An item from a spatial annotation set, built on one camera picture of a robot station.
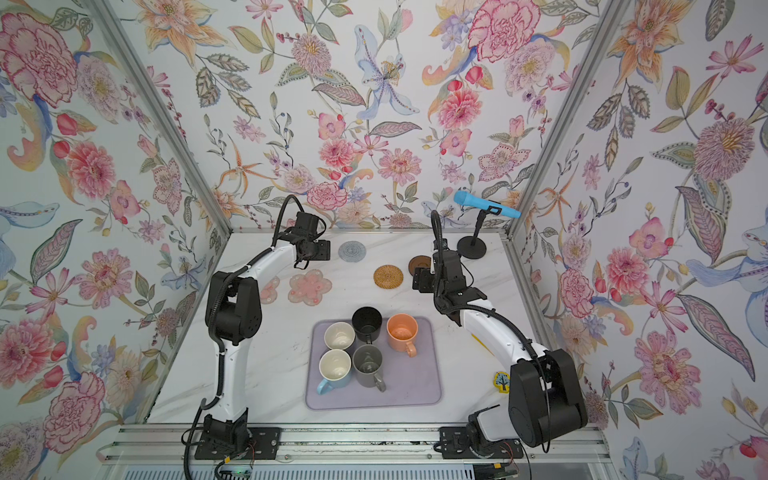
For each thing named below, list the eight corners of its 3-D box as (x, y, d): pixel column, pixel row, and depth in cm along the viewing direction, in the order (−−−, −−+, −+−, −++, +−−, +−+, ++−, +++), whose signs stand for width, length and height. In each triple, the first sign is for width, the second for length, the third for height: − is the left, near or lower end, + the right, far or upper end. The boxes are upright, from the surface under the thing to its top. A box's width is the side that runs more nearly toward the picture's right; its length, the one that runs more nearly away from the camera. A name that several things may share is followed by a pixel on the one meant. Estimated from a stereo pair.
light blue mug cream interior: (321, 400, 82) (314, 389, 74) (325, 361, 89) (320, 348, 81) (352, 400, 82) (348, 389, 74) (354, 361, 89) (351, 348, 81)
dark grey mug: (354, 395, 82) (351, 383, 75) (356, 357, 89) (354, 342, 81) (386, 395, 82) (386, 383, 75) (386, 357, 89) (386, 342, 81)
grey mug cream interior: (342, 363, 88) (338, 352, 82) (325, 343, 92) (321, 331, 86) (361, 347, 91) (359, 336, 85) (344, 329, 95) (341, 316, 89)
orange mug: (386, 362, 88) (386, 350, 81) (386, 327, 96) (386, 313, 89) (417, 362, 88) (420, 350, 81) (415, 327, 96) (417, 313, 89)
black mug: (353, 352, 91) (350, 337, 83) (355, 322, 98) (353, 306, 90) (382, 352, 91) (382, 337, 83) (382, 322, 98) (382, 306, 90)
